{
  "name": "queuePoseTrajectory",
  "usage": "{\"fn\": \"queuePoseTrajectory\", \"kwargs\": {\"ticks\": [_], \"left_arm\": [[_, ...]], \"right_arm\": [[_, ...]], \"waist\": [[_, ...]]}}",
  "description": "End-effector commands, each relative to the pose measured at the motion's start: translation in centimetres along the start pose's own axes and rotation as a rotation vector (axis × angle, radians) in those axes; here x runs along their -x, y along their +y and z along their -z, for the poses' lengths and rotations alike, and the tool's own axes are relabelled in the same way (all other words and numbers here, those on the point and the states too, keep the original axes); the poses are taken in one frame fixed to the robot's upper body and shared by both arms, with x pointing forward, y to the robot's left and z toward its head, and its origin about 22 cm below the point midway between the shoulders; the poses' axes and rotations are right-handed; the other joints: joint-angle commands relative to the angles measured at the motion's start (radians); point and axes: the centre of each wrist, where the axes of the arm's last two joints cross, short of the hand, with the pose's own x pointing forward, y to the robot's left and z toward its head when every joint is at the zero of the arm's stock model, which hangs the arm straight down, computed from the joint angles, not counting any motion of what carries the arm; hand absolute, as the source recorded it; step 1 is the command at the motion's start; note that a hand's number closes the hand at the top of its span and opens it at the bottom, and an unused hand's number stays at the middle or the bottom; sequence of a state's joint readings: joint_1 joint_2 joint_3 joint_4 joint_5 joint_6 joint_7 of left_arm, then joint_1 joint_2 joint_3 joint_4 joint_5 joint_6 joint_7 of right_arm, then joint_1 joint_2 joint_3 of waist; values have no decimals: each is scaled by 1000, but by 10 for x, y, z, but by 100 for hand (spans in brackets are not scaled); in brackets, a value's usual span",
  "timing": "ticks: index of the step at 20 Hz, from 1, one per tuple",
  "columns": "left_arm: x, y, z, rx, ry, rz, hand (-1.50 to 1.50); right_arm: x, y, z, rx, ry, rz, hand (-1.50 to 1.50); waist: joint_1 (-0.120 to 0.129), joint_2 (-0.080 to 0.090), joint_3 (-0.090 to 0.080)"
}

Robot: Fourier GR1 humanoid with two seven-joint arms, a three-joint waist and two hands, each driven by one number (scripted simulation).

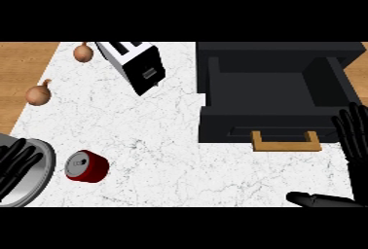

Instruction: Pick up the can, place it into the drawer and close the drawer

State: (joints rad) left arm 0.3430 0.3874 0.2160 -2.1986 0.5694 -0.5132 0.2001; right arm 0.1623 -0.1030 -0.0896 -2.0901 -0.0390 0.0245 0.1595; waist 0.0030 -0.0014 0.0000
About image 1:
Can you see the grey round pan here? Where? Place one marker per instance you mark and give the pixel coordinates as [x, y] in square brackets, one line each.
[35, 176]

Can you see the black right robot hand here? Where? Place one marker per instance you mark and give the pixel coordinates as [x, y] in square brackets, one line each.
[353, 136]

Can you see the red can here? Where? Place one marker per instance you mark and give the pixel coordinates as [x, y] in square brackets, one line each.
[87, 166]

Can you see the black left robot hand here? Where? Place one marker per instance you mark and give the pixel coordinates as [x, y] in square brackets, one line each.
[13, 163]

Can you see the black cabinet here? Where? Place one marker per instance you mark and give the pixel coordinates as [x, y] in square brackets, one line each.
[282, 55]

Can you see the black and white toaster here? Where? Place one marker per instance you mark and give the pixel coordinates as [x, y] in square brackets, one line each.
[136, 64]

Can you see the black open drawer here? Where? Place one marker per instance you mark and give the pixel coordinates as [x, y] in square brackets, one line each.
[275, 103]

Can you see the brown onion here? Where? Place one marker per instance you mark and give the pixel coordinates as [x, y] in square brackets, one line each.
[83, 52]
[38, 93]

